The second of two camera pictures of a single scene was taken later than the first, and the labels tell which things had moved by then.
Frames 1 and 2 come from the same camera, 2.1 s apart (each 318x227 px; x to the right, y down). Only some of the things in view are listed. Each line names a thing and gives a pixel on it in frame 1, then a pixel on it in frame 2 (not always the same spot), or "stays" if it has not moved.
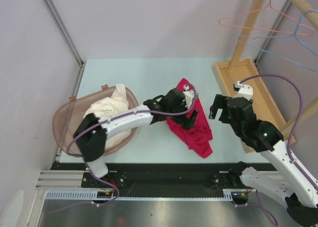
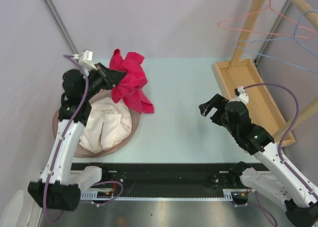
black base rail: (156, 177) stays
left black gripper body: (183, 120) to (98, 80)
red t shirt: (197, 137) to (130, 89)
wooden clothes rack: (247, 71) stays
